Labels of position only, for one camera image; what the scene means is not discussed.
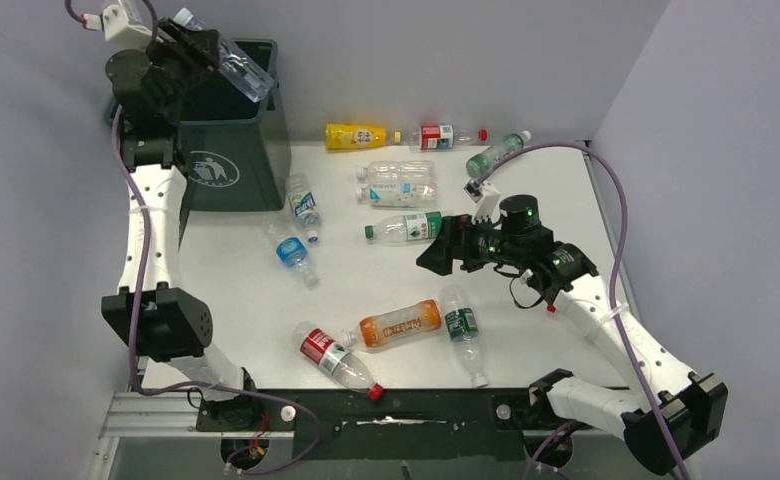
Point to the red label bottle red cap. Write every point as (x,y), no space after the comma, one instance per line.
(438,137)

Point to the yellow juice bottle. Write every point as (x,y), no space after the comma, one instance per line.
(344,137)

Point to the aluminium frame rail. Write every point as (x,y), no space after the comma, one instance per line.
(144,438)

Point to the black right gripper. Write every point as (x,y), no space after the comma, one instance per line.
(453,242)

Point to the green tinted bottle white cap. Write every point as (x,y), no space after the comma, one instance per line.
(483,162)

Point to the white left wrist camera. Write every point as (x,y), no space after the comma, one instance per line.
(121,23)

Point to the red label bottle front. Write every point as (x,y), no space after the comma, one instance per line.
(335,360)

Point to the clear crushed bottle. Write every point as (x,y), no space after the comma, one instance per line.
(234,64)

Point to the orange tea bottle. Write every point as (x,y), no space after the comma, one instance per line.
(380,331)

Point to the blue green label water bottle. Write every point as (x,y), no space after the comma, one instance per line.
(304,208)

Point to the blue label crushed bottle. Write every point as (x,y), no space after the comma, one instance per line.
(290,250)

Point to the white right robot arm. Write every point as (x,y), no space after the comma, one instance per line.
(668,411)

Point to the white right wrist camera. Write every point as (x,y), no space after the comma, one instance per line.
(486,198)

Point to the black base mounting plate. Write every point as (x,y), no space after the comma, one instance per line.
(423,424)

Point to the green label bottle green cap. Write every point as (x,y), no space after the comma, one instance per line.
(410,228)

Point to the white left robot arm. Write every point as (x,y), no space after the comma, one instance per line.
(152,313)

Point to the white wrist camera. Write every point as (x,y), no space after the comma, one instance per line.
(486,198)
(121,23)

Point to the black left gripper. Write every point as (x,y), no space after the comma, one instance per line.
(188,48)

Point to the dark green label bottle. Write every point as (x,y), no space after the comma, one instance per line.
(461,323)

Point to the clear unlabelled bottle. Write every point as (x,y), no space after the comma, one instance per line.
(396,170)

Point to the white blue label tea bottle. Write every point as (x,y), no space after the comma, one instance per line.
(397,194)

